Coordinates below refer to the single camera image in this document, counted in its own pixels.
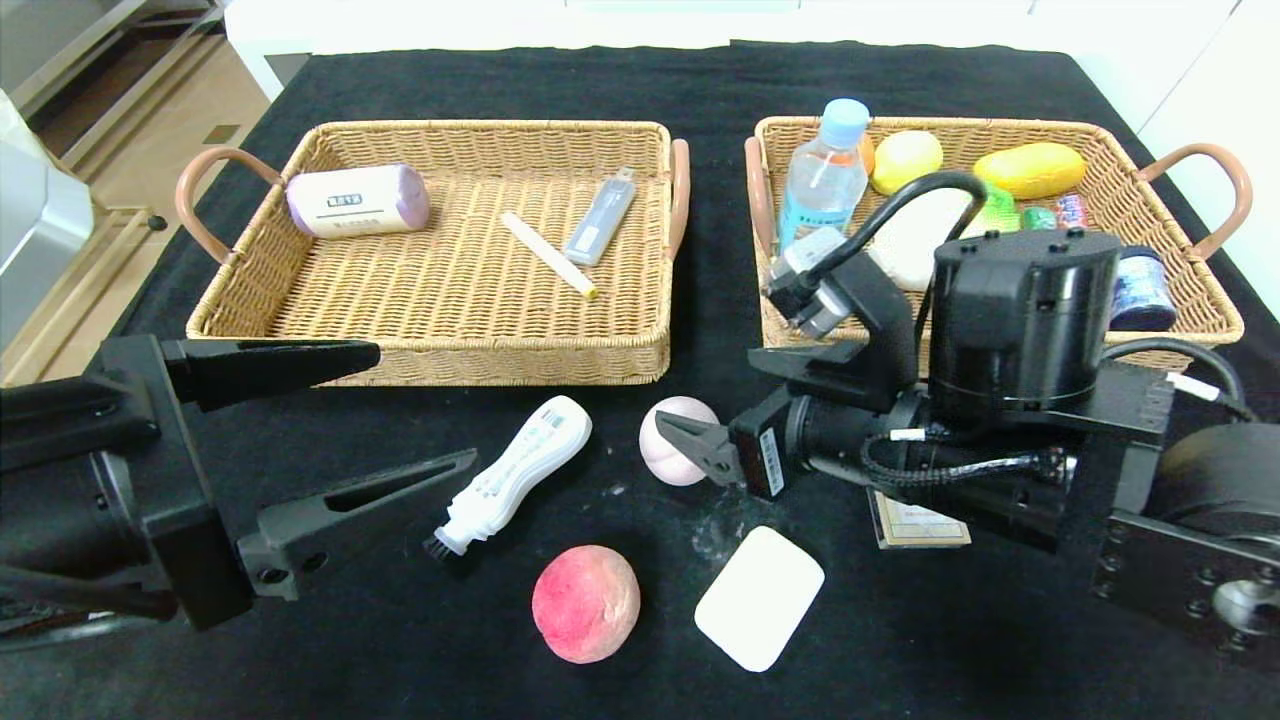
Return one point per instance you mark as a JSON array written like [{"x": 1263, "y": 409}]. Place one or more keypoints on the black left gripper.
[{"x": 178, "y": 480}]

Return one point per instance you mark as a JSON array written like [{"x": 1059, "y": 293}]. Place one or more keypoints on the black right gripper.
[{"x": 766, "y": 456}]

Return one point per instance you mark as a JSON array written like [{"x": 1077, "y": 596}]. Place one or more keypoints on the pale pink peach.
[{"x": 662, "y": 460}]

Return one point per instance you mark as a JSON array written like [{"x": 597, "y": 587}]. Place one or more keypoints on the white brush bottle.
[{"x": 520, "y": 465}]

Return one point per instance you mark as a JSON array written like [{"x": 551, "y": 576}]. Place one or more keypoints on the playing card box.
[{"x": 920, "y": 530}]

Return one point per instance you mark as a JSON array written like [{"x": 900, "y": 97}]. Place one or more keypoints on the clear water bottle blue cap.
[{"x": 825, "y": 180}]

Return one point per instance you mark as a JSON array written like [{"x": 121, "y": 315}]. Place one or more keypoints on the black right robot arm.
[{"x": 1020, "y": 320}]

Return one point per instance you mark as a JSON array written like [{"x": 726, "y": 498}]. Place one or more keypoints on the white soap bar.
[{"x": 760, "y": 598}]

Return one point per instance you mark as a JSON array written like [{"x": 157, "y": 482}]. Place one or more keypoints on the red toy peach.
[{"x": 586, "y": 604}]

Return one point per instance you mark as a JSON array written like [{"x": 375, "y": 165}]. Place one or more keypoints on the purple white bag roll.
[{"x": 358, "y": 201}]

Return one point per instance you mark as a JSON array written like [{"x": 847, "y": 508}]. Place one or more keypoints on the white pen with yellow tip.
[{"x": 548, "y": 254}]

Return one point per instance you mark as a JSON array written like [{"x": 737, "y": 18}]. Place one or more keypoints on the grey blade case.
[{"x": 600, "y": 218}]

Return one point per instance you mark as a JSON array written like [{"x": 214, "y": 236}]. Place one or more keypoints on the wooden wheeled rack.
[{"x": 70, "y": 320}]

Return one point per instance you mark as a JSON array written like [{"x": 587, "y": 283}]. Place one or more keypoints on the toy napa cabbage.
[{"x": 905, "y": 250}]

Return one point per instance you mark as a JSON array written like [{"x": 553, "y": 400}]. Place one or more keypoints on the orange toy fruit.
[{"x": 868, "y": 155}]

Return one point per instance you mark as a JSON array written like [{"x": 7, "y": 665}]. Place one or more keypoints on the yellow toy lemon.
[{"x": 908, "y": 162}]

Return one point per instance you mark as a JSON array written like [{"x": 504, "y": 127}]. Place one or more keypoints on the green gum pack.
[{"x": 1038, "y": 217}]

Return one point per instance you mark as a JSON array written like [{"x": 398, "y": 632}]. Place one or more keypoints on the white table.
[{"x": 280, "y": 30}]

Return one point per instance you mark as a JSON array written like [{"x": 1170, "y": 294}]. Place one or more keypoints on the white fabric item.
[{"x": 18, "y": 120}]

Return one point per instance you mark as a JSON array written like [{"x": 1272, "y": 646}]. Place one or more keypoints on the yellow toy mango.
[{"x": 1030, "y": 170}]

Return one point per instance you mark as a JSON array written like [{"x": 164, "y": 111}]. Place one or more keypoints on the orange candy pack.
[{"x": 1073, "y": 210}]

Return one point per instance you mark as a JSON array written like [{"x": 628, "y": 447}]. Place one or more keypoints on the grey metal shelf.
[{"x": 60, "y": 50}]

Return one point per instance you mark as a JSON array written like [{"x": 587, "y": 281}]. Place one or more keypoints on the dark blue jar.
[{"x": 1145, "y": 290}]

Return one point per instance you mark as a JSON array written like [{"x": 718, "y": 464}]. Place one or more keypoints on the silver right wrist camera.
[{"x": 805, "y": 290}]

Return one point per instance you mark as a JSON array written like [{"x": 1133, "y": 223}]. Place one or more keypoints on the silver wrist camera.
[
  {"x": 805, "y": 290},
  {"x": 40, "y": 245}
]

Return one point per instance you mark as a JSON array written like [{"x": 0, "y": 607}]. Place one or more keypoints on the black right camera bracket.
[{"x": 880, "y": 340}]

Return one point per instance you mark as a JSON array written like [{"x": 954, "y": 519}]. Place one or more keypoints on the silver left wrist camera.
[{"x": 40, "y": 245}]

